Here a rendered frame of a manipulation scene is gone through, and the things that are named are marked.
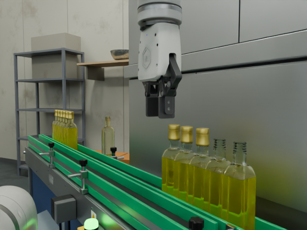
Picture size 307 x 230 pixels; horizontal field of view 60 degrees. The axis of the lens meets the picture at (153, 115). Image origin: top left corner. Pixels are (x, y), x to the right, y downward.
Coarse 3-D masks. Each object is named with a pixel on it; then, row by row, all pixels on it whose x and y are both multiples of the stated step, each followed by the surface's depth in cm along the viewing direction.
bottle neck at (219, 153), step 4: (216, 140) 64; (220, 140) 63; (224, 140) 64; (216, 144) 64; (220, 144) 63; (224, 144) 64; (216, 148) 64; (220, 148) 63; (224, 148) 64; (216, 152) 64; (220, 152) 64; (224, 152) 64; (216, 156) 64; (220, 156) 64; (224, 156) 64
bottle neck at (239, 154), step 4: (236, 144) 59; (240, 144) 59; (244, 144) 59; (236, 148) 59; (240, 148) 59; (244, 148) 59; (236, 152) 59; (240, 152) 59; (244, 152) 59; (236, 156) 59; (240, 156) 59; (244, 156) 59; (236, 160) 59; (240, 160) 59; (244, 160) 59; (240, 164) 59
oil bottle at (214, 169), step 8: (216, 160) 64; (224, 160) 64; (208, 168) 64; (216, 168) 62; (224, 168) 62; (208, 176) 64; (216, 176) 62; (208, 184) 64; (216, 184) 62; (208, 192) 65; (216, 192) 63; (208, 200) 65; (216, 200) 63; (208, 208) 65; (216, 208) 63
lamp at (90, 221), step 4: (88, 220) 84; (92, 220) 84; (96, 220) 85; (88, 224) 83; (92, 224) 83; (96, 224) 84; (84, 228) 84; (88, 228) 83; (92, 228) 83; (96, 228) 84
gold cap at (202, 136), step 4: (196, 128) 70; (200, 128) 69; (204, 128) 69; (208, 128) 69; (196, 132) 69; (200, 132) 68; (204, 132) 68; (208, 132) 68; (196, 136) 69; (200, 136) 68; (204, 136) 68; (208, 136) 68; (196, 140) 69; (200, 140) 68; (204, 140) 68; (208, 140) 69; (196, 144) 69; (200, 144) 68; (204, 144) 68; (208, 144) 68
